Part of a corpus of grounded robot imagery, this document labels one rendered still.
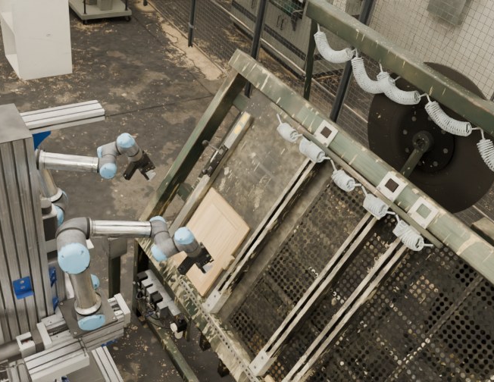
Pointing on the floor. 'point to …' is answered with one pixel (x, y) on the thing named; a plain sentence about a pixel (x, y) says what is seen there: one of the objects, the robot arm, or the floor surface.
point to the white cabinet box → (36, 37)
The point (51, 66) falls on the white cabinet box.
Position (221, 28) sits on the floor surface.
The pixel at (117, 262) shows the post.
